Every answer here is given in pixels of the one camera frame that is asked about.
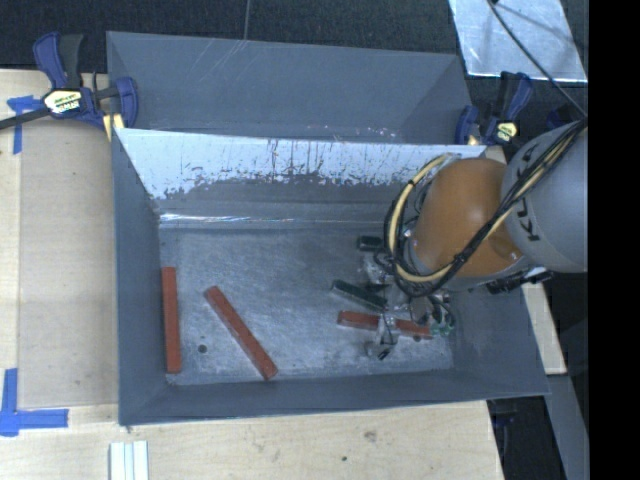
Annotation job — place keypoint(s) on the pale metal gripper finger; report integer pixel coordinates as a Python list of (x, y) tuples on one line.
[(383, 348), (388, 322)]

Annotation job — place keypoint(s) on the red-brown block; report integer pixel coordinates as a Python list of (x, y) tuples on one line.
[(240, 332), (171, 318), (357, 319)]

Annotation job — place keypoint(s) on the dark green flat block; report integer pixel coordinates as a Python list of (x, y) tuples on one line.
[(357, 294)]

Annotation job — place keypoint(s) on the grey metal bin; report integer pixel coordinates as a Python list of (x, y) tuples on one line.
[(280, 93)]

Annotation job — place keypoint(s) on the pale wood flat board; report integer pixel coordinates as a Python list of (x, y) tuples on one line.
[(65, 268)]

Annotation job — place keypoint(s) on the black cylinder on white bracket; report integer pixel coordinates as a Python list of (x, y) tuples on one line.
[(370, 243)]

